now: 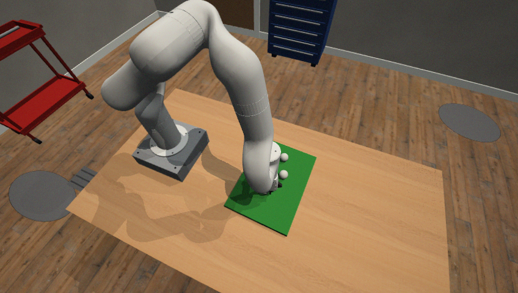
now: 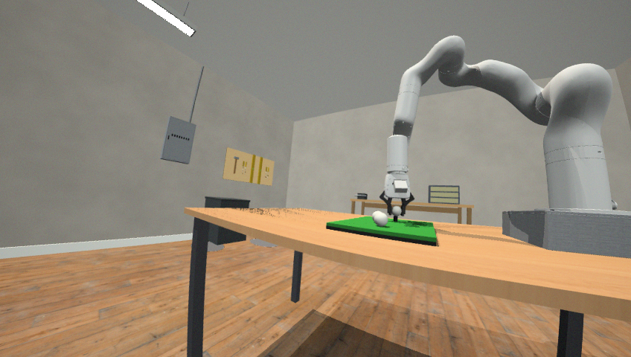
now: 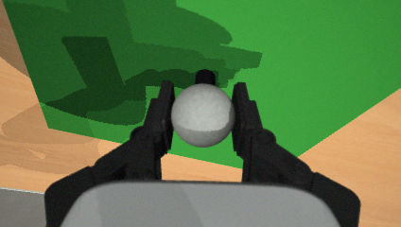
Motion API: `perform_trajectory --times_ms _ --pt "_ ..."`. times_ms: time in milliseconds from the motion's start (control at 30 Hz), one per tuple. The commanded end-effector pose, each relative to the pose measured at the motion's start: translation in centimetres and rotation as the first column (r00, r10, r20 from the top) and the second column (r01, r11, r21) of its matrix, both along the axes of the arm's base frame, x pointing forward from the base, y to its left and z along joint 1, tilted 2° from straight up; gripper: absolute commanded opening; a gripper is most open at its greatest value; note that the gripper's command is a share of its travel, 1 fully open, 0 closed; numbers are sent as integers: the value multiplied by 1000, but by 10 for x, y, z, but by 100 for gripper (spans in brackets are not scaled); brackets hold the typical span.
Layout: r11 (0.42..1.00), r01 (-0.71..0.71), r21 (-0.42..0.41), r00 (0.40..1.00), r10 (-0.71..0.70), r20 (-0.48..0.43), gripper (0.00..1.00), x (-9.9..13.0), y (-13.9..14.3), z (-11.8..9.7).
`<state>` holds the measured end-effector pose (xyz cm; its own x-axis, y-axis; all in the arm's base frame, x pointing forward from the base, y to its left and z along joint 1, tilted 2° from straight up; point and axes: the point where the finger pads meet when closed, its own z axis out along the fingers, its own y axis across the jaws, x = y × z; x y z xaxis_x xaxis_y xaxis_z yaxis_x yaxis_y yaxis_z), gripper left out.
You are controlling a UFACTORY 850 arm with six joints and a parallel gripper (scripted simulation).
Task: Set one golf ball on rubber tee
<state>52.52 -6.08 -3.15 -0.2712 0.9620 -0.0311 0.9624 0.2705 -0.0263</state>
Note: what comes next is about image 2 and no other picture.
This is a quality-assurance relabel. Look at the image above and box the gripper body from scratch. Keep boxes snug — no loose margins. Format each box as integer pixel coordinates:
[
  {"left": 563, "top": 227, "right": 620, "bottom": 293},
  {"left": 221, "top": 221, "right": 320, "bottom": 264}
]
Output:
[{"left": 384, "top": 173, "right": 410, "bottom": 199}]

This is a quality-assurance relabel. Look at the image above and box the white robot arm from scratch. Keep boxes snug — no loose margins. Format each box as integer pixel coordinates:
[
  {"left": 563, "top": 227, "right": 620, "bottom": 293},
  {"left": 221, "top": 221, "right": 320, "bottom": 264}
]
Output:
[{"left": 387, "top": 36, "right": 631, "bottom": 215}]

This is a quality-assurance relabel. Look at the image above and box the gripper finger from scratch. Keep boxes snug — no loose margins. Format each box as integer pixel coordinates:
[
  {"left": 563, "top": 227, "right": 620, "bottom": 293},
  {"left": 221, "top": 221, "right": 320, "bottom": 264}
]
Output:
[
  {"left": 380, "top": 191, "right": 392, "bottom": 215},
  {"left": 400, "top": 192, "right": 414, "bottom": 216}
]

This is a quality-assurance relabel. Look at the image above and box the green mat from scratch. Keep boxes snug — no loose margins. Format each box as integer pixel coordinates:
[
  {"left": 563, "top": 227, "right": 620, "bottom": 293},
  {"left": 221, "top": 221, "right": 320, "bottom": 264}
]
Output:
[{"left": 326, "top": 216, "right": 437, "bottom": 246}]

